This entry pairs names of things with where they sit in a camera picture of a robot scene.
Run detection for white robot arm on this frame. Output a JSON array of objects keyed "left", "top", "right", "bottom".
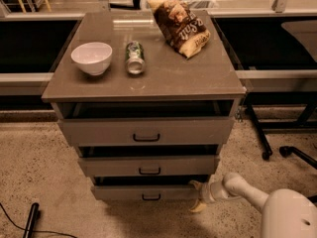
[{"left": 189, "top": 173, "right": 317, "bottom": 238}]

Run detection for black chair base legs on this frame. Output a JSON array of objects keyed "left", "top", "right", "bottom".
[{"left": 278, "top": 145, "right": 317, "bottom": 203}]

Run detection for grey drawer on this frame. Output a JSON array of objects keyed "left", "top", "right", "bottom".
[
  {"left": 58, "top": 117, "right": 234, "bottom": 147},
  {"left": 78, "top": 156, "right": 219, "bottom": 177},
  {"left": 91, "top": 185, "right": 199, "bottom": 201}
]

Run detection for grey middle drawer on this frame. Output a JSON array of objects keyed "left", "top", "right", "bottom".
[{"left": 78, "top": 156, "right": 219, "bottom": 177}]

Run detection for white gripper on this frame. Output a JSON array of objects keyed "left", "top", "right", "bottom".
[{"left": 189, "top": 180, "right": 241, "bottom": 213}]

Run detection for black floor cable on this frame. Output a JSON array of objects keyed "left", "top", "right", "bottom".
[{"left": 0, "top": 202, "right": 78, "bottom": 238}]

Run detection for green soda can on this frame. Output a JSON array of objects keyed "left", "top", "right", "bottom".
[{"left": 125, "top": 41, "right": 146, "bottom": 75}]

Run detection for grey top drawer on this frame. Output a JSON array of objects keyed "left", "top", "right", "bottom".
[{"left": 58, "top": 117, "right": 234, "bottom": 147}]

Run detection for brown chip bag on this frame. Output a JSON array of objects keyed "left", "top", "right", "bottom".
[{"left": 148, "top": 0, "right": 211, "bottom": 59}]

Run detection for white bowl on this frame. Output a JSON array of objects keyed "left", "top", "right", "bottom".
[{"left": 70, "top": 42, "right": 113, "bottom": 75}]

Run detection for grey bottom drawer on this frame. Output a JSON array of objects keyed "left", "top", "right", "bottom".
[{"left": 91, "top": 185, "right": 199, "bottom": 201}]

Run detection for black chair leg left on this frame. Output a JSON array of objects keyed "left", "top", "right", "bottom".
[{"left": 23, "top": 202, "right": 40, "bottom": 238}]

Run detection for grey drawer cabinet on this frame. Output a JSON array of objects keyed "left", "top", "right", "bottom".
[{"left": 43, "top": 11, "right": 245, "bottom": 187}]

